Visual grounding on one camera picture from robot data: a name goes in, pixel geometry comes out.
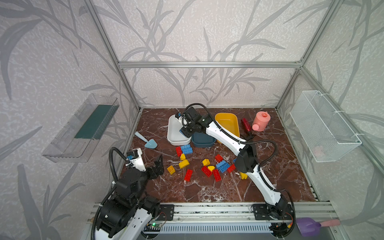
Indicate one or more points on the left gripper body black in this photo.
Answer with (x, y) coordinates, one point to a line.
(154, 171)

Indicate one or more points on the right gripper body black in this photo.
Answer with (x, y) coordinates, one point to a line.
(187, 130)

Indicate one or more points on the yellow long lego brick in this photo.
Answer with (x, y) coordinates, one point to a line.
(183, 164)

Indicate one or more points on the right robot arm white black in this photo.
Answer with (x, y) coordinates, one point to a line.
(277, 201)

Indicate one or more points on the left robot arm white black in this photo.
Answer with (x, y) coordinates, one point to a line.
(125, 210)

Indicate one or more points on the dark teal plastic bin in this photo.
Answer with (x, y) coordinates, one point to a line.
(201, 140)

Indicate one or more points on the white plastic bin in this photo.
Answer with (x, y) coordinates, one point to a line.
(174, 136)

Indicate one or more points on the blue 2x4 lego brick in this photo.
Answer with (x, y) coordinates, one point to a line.
(187, 149)

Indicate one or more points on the light blue toy trowel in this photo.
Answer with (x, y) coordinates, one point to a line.
(150, 144)

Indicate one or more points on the red lego brick near bins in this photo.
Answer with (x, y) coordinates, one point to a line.
(179, 151)

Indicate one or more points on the yellow plastic bin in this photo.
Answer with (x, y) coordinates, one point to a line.
(228, 121)

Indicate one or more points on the long red lego brick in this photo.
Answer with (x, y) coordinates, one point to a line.
(188, 175)

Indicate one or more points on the yellow square lego brick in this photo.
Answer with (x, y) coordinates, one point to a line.
(206, 162)

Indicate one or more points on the red lego brick center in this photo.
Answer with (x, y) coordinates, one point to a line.
(206, 171)

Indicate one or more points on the large blue lego brick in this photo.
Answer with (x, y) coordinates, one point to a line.
(222, 166)

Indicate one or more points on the red and black hand tool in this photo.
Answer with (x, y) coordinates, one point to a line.
(248, 129)

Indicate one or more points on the red lego brick upright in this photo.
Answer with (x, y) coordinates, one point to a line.
(217, 176)

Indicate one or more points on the pink toy watering can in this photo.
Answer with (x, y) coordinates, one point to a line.
(261, 121)

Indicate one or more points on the clear plastic wall shelf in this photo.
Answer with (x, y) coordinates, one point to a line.
(78, 139)

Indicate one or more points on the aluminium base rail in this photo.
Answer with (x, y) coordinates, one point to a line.
(231, 218)

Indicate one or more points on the white wire mesh basket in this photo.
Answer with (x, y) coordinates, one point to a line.
(326, 133)

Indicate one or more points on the purple toy shovel pink handle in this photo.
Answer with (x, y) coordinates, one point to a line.
(309, 227)

